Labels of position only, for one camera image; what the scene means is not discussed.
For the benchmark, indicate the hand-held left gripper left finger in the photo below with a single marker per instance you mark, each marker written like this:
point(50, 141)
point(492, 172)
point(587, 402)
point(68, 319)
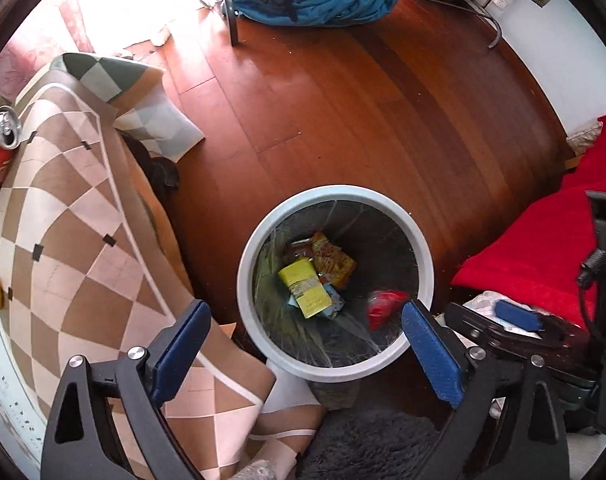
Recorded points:
point(180, 350)

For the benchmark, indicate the checkered tablecloth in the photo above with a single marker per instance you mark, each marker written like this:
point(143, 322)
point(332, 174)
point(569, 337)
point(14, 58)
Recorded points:
point(83, 210)

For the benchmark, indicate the pink floral curtain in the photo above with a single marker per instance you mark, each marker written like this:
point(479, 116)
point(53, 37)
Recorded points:
point(18, 55)

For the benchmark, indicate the red blanket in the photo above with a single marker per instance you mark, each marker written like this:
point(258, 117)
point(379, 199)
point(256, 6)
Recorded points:
point(533, 240)

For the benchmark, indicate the red snack packet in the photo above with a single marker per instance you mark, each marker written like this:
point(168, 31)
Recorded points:
point(385, 307)

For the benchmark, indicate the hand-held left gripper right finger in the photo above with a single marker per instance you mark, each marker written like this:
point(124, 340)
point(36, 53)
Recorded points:
point(433, 350)

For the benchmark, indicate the metal clothes rack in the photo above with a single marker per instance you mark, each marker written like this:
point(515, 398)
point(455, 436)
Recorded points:
point(232, 15)

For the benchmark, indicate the white bin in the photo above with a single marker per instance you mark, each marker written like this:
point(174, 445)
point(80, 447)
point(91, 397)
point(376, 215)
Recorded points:
point(245, 280)

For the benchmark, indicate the blue and white milk carton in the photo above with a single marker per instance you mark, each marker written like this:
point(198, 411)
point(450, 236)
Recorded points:
point(335, 305)

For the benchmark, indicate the yellow box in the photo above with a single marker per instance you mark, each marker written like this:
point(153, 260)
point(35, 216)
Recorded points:
point(303, 285)

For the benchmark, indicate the white patterned cloth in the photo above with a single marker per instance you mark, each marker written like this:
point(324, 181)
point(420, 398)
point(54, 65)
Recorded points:
point(480, 302)

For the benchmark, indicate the orange noodle packet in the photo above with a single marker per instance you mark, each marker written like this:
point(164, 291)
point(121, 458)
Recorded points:
point(335, 260)

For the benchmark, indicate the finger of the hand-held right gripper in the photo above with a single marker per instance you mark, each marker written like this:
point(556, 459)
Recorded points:
point(518, 314)
point(488, 332)

